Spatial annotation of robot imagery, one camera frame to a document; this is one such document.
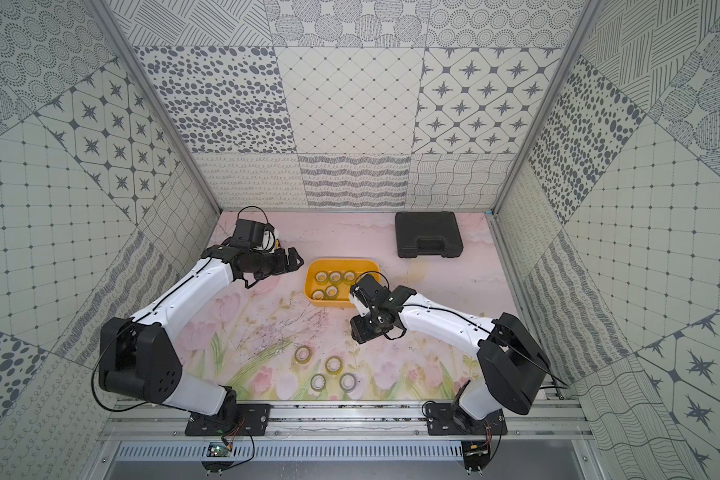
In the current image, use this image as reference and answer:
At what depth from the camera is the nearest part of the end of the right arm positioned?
1.98 feet

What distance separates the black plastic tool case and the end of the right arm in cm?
36

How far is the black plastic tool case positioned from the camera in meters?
1.06
